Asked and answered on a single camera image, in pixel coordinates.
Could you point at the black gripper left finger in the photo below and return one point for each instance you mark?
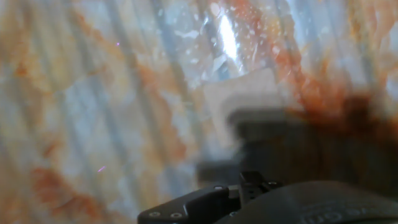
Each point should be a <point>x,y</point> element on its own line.
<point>250,188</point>

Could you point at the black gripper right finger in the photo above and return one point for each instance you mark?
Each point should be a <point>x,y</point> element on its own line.
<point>273,185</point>

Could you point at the wooden cube block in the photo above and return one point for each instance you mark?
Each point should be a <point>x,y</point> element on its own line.
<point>242,90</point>

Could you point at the marble patterned glossy mat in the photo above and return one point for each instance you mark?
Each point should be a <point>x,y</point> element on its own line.
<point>93,109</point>

